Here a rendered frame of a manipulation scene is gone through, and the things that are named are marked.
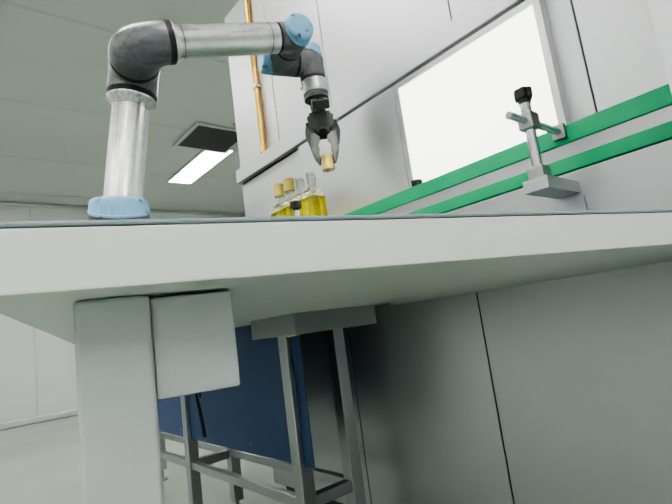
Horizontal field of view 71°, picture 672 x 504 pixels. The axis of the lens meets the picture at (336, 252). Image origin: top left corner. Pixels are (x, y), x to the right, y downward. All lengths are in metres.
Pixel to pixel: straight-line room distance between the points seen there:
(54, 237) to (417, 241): 0.21
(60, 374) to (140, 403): 6.73
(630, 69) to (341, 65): 0.88
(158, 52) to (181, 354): 0.96
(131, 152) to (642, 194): 1.02
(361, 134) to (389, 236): 1.18
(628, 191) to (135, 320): 0.73
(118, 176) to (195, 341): 0.92
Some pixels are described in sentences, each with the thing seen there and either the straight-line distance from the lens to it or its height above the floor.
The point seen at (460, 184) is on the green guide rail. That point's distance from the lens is 1.02.
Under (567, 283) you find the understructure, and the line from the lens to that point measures 1.11.
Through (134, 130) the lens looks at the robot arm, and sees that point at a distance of 1.24.
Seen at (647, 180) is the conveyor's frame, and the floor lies 0.83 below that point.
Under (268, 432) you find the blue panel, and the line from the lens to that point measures 1.48.
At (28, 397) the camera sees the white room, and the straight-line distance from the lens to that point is 6.99.
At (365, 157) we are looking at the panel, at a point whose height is 1.16.
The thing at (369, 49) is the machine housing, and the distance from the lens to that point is 1.58.
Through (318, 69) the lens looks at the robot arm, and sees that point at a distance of 1.45.
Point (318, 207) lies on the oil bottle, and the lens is 1.40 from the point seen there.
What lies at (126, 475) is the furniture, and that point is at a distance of 0.30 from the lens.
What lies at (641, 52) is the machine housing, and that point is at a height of 1.11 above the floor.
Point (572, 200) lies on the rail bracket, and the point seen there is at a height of 0.83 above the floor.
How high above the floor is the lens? 0.68
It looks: 9 degrees up
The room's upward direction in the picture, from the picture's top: 8 degrees counter-clockwise
